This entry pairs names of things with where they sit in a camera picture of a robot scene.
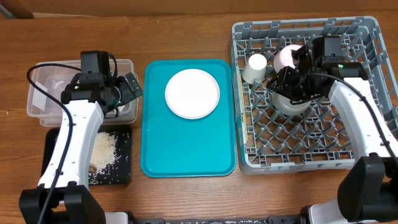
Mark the clear plastic bin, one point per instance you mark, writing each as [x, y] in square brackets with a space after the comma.
[53, 80]

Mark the black tray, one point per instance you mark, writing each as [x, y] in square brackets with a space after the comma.
[121, 174]

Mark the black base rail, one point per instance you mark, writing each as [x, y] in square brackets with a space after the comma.
[217, 221]

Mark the brown food piece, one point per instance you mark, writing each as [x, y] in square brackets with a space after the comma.
[92, 169]

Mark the grey dishwasher rack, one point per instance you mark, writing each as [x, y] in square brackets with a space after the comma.
[271, 142]

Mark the pink bowl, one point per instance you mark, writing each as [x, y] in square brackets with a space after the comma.
[284, 58]

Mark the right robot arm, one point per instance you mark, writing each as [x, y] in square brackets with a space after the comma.
[369, 191]

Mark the grey small bowl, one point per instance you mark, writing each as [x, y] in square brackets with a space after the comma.
[283, 105]

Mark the pink plate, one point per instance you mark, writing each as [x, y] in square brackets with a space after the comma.
[192, 94]

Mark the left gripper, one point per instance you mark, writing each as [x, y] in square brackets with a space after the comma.
[127, 93]

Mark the white rice pile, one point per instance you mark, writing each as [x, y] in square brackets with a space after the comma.
[104, 151]

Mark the white paper cup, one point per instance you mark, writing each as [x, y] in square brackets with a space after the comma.
[255, 69]

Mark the teal serving tray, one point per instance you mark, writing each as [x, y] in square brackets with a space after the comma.
[172, 146]

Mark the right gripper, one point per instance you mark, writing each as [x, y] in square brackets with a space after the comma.
[283, 88]

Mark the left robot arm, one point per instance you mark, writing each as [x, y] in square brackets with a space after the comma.
[62, 194]

